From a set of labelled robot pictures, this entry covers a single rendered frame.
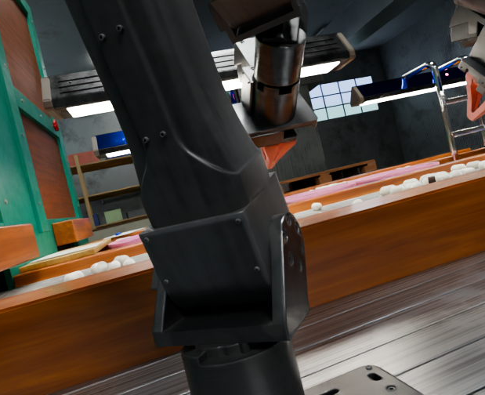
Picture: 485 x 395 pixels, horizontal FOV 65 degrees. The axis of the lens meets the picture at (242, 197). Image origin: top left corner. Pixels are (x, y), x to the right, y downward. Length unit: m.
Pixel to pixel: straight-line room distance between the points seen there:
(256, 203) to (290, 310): 0.06
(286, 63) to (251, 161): 0.25
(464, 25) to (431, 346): 0.52
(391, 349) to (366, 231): 0.18
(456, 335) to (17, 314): 0.41
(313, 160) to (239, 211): 5.55
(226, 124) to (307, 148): 5.52
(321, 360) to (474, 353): 0.11
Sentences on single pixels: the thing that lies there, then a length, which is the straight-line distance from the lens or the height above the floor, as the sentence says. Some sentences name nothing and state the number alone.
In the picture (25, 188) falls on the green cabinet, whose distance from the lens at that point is 1.16.
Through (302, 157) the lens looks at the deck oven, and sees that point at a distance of 5.67.
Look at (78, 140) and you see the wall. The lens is 10.28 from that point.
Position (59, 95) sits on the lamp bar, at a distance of 0.77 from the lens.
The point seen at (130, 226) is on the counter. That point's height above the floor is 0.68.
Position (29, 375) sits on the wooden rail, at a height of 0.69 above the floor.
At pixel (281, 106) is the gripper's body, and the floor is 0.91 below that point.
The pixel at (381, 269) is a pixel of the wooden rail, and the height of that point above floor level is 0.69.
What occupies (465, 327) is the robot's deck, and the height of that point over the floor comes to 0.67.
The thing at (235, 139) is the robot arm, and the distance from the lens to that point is 0.20.
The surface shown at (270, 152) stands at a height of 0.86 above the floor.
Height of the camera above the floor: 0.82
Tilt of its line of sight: 1 degrees down
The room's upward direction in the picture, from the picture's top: 14 degrees counter-clockwise
